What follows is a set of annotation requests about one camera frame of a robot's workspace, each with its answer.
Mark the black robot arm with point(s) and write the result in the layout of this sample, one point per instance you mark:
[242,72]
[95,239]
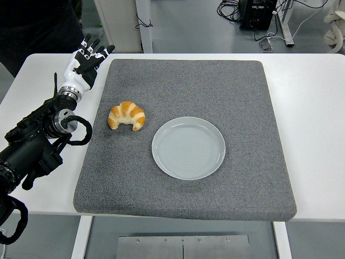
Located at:
[29,140]

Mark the person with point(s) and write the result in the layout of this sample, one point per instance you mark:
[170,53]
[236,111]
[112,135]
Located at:
[35,27]

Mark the small grey floor box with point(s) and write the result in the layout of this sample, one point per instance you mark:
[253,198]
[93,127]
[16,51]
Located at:
[266,44]

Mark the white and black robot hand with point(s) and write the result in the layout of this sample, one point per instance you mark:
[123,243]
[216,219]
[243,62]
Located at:
[76,73]

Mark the pale grey round plate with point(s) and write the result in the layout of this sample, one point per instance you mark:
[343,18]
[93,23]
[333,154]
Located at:
[188,148]

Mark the black computer box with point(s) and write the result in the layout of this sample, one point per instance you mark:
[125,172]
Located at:
[257,14]

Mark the white robot part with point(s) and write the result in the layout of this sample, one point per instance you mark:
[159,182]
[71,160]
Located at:
[333,27]

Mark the white cabinet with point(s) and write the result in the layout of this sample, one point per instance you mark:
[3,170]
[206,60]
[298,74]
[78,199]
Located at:
[118,24]

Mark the grey felt mat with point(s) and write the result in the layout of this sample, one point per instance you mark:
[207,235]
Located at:
[188,86]

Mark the white desk leg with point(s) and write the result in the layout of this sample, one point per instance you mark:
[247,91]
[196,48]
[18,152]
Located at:
[286,24]

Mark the white post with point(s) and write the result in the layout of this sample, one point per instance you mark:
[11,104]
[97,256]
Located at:
[144,32]

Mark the golden croissant bread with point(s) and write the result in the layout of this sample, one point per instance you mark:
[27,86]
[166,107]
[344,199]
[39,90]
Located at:
[129,112]

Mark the white table leg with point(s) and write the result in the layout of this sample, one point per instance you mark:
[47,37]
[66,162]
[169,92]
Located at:
[81,237]
[282,240]

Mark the grey metal plate with screws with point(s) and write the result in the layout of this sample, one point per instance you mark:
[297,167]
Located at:
[161,249]

